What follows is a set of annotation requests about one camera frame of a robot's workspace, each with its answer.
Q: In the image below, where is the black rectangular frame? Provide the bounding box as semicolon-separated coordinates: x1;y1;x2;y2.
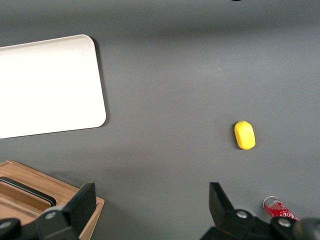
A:
0;176;57;207

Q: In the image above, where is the yellow toy lemon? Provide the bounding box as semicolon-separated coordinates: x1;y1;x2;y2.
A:
234;120;257;151

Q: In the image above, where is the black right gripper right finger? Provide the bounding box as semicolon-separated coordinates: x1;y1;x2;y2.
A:
199;181;301;240

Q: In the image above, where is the red coke bottle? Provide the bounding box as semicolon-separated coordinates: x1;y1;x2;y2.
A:
262;196;300;222

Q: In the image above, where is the wooden box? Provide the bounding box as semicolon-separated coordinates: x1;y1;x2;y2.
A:
0;160;105;240

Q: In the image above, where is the white rectangular tray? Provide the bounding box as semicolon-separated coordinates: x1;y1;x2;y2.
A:
0;34;107;140

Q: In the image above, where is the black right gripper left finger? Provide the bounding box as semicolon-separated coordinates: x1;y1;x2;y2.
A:
0;182;97;240

